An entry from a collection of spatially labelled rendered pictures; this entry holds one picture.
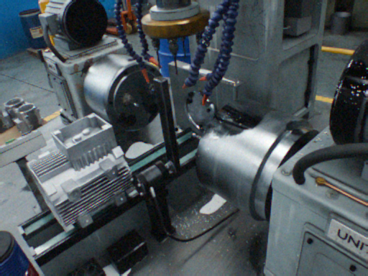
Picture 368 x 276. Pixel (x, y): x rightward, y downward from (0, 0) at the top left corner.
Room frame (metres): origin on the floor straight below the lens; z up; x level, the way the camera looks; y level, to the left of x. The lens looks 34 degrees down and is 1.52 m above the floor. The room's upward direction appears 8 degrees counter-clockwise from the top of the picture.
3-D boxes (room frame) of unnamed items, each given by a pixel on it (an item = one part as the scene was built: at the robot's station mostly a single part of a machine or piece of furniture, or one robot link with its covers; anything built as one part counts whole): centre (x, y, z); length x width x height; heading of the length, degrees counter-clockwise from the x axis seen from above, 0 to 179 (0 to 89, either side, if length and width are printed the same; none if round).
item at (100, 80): (1.10, 0.21, 1.04); 0.37 x 0.25 x 0.25; 36
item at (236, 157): (0.55, -0.19, 1.04); 0.41 x 0.25 x 0.25; 36
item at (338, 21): (4.47, -2.58, 0.14); 0.30 x 0.30 x 0.27
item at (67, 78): (1.30, 0.36, 0.99); 0.35 x 0.31 x 0.37; 36
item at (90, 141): (0.65, 0.24, 1.11); 0.12 x 0.11 x 0.07; 126
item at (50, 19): (1.31, 0.41, 1.16); 0.33 x 0.26 x 0.42; 36
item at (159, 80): (0.63, 0.03, 1.12); 0.04 x 0.03 x 0.26; 126
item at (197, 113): (0.87, -0.07, 1.02); 0.15 x 0.02 x 0.15; 36
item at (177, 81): (0.91, -0.12, 0.97); 0.30 x 0.11 x 0.34; 36
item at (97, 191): (0.62, 0.27, 1.02); 0.20 x 0.19 x 0.19; 126
